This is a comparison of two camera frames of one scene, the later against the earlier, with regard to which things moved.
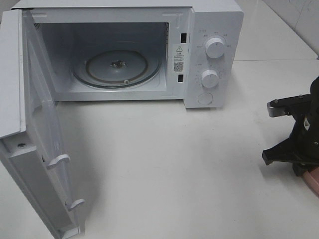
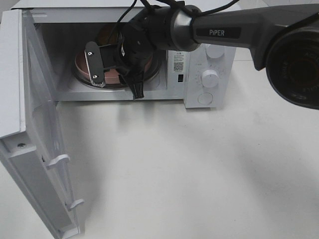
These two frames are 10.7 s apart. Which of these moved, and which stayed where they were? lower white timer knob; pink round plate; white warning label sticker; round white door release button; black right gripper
Moved: black right gripper; pink round plate
Stayed: lower white timer knob; white warning label sticker; round white door release button
